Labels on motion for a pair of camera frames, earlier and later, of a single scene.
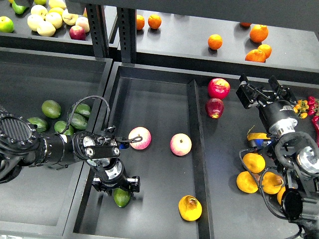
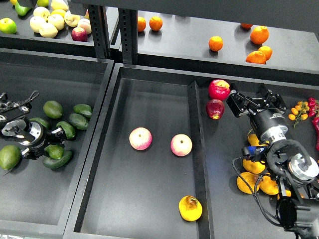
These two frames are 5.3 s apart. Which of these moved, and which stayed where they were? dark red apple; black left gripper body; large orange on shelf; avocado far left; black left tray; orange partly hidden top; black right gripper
Moved: black left gripper body; black right gripper
Stayed: avocado far left; dark red apple; black left tray; large orange on shelf; orange partly hidden top
